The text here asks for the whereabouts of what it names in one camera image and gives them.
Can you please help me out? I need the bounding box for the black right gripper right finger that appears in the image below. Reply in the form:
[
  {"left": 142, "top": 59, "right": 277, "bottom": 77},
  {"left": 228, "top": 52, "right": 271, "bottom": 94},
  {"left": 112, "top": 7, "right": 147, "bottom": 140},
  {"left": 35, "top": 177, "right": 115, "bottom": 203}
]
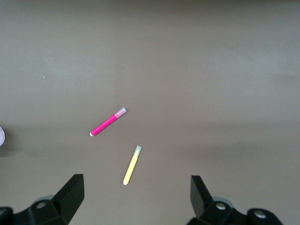
[{"left": 187, "top": 175, "right": 284, "bottom": 225}]

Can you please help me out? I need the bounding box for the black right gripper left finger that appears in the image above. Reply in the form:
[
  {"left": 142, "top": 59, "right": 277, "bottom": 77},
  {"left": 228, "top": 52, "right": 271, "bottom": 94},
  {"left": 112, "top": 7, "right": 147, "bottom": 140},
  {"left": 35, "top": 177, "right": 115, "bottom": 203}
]
[{"left": 0, "top": 173, "right": 84, "bottom": 225}]

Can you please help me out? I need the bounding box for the yellow pen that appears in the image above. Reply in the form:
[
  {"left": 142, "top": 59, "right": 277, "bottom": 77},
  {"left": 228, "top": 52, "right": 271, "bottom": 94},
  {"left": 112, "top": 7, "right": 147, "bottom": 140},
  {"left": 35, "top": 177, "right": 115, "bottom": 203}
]
[{"left": 123, "top": 145, "right": 143, "bottom": 186}]

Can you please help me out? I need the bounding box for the pink pen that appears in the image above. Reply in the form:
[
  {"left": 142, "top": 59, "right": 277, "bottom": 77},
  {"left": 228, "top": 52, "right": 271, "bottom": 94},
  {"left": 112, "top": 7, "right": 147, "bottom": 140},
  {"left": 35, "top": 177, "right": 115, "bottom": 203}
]
[{"left": 90, "top": 107, "right": 128, "bottom": 137}]

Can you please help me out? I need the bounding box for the brown table cover sheet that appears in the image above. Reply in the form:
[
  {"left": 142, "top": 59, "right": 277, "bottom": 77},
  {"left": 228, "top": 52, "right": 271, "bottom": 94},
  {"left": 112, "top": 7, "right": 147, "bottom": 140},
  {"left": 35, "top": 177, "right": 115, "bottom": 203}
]
[{"left": 0, "top": 0, "right": 300, "bottom": 225}]

